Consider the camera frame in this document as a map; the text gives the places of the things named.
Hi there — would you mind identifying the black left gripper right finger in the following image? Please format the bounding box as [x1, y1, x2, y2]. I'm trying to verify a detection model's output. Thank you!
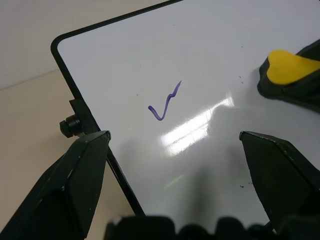
[239, 130, 320, 230]

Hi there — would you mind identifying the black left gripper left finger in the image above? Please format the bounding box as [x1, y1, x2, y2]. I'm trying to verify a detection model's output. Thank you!
[0, 130, 112, 240]

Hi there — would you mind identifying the yellow and black eraser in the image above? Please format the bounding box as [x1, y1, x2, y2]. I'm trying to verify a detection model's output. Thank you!
[256, 38, 320, 113]

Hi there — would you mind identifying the black-framed whiteboard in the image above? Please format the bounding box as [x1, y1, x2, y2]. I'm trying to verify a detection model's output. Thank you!
[50, 0, 320, 223]

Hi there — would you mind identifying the black knurled stand knob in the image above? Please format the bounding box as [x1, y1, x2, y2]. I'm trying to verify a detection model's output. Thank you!
[59, 99, 88, 139]

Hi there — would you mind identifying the purple marker drawing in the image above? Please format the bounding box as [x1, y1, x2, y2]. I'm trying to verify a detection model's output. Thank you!
[147, 80, 183, 122]

